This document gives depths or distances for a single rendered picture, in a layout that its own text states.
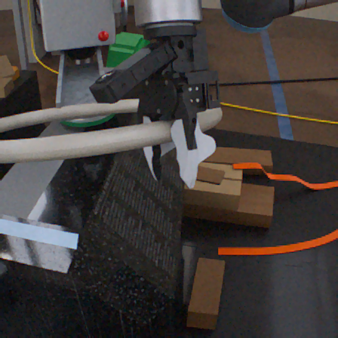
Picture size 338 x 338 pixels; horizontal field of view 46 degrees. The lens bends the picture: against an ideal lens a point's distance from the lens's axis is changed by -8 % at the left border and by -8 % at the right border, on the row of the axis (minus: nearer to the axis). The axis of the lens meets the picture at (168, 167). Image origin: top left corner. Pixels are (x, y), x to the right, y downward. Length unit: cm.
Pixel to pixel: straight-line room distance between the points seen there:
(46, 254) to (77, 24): 66
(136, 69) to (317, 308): 159
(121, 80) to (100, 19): 78
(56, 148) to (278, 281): 159
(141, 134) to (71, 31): 78
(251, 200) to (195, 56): 170
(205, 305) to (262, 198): 78
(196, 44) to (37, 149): 25
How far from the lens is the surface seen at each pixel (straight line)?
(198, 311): 169
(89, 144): 51
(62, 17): 126
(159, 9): 53
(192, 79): 54
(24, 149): 53
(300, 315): 189
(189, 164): 54
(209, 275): 181
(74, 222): 108
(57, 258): 108
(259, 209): 218
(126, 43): 299
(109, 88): 49
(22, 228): 112
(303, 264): 209
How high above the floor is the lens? 153
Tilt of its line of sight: 36 degrees down
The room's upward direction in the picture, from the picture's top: straight up
